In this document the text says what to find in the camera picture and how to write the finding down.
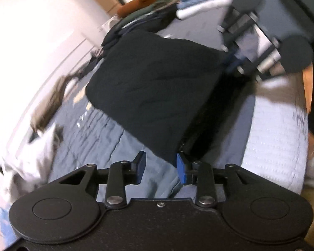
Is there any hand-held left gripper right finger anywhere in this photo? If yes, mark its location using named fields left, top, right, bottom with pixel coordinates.
left=176, top=152, right=271, bottom=207

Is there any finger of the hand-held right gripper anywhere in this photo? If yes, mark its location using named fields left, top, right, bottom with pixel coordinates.
left=225, top=39, right=283, bottom=84
left=217, top=5, right=258, bottom=36

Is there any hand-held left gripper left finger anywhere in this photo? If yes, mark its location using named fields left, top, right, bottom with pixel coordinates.
left=59, top=151, right=146, bottom=207

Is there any black garment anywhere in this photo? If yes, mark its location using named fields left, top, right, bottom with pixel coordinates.
left=85, top=29, right=255, bottom=164

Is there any white folded garment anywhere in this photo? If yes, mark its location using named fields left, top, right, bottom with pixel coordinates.
left=176, top=0, right=234, bottom=20

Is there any brown wooden furniture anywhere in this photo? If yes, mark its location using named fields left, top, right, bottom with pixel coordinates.
left=302, top=65, right=314, bottom=113

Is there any grey printed quilt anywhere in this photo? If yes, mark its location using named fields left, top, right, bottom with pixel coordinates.
left=48, top=0, right=314, bottom=200

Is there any pale ribbed blanket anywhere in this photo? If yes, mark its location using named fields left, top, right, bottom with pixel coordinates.
left=247, top=77, right=310, bottom=195

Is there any green folded garment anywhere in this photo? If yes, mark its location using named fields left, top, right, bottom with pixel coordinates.
left=120, top=0, right=174, bottom=30

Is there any dark navy folded garment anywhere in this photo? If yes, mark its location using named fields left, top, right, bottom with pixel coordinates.
left=102, top=2, right=179, bottom=51

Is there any brown folded garment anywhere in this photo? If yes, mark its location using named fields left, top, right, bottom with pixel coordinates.
left=117, top=0, right=158, bottom=17

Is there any white crumpled cloth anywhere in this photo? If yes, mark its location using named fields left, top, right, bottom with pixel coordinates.
left=0, top=122, right=58, bottom=198

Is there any khaki crumpled cloth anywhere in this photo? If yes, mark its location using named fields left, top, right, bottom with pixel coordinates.
left=31, top=75, right=72, bottom=134

